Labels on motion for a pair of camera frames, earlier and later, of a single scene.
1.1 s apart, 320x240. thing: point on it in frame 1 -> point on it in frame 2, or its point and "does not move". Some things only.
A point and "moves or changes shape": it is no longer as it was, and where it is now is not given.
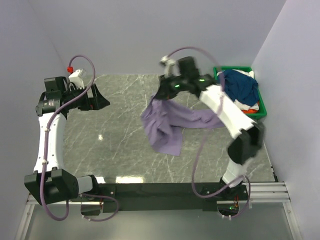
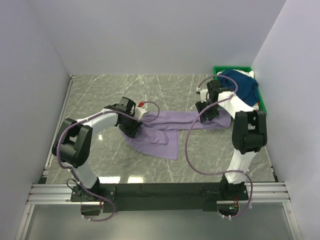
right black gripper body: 172,85 -> 211,112
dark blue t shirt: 241,87 does not move
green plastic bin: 262,111 does not move
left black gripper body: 85,103 -> 130,125
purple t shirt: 165,120 moves or changes shape
